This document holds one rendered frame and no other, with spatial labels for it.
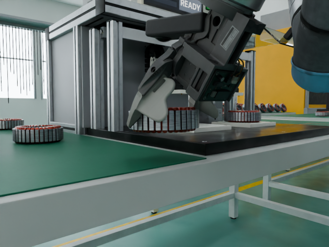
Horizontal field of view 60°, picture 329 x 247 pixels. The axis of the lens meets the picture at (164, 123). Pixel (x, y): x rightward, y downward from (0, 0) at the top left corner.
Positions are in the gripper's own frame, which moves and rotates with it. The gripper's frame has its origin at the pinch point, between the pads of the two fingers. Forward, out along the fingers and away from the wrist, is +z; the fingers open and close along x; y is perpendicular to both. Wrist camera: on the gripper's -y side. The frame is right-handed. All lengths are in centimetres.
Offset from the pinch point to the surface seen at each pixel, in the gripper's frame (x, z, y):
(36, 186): -20.7, 2.9, 6.4
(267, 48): 379, 41, -206
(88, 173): -13.6, 4.1, 4.7
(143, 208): -8.5, 5.2, 11.3
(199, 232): 108, 117, -24
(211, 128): 27.2, 9.9, -7.4
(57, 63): 9, 24, -63
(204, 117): 49, 21, -26
